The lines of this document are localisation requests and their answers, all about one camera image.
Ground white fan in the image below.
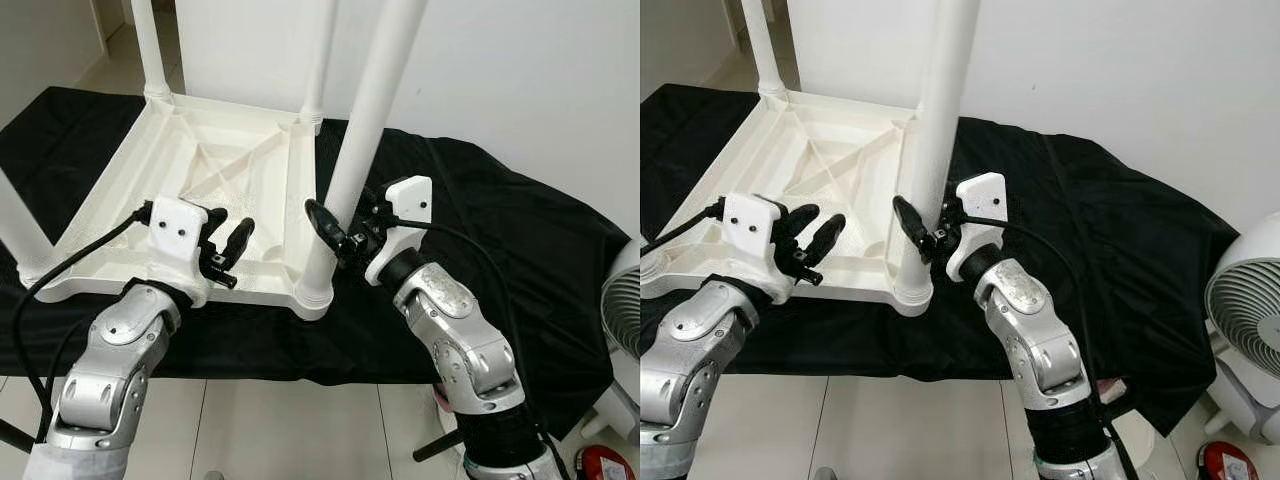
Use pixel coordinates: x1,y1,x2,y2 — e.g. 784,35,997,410
1203,210,1280,447
598,238,641,441

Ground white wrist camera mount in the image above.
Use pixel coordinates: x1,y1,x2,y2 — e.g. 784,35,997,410
945,172,1009,282
363,176,435,287
148,197,213,306
722,192,793,301

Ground black table cloth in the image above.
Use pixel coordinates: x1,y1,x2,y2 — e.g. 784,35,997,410
0,85,631,436
640,82,1239,436

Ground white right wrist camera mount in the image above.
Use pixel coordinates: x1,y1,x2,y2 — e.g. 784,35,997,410
945,172,1009,282
363,176,435,287

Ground red round object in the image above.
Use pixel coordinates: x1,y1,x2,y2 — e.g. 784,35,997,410
578,445,637,480
1198,440,1263,480

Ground white plastic table top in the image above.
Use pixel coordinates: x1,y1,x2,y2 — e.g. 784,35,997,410
35,90,336,321
640,88,936,317

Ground black metal table leg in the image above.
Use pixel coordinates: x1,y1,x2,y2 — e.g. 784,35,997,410
0,420,37,457
414,430,467,464

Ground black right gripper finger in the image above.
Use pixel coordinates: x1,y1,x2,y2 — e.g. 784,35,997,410
892,195,936,251
305,198,351,251

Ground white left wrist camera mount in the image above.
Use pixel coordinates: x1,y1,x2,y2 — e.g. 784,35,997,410
722,192,793,301
148,197,213,306

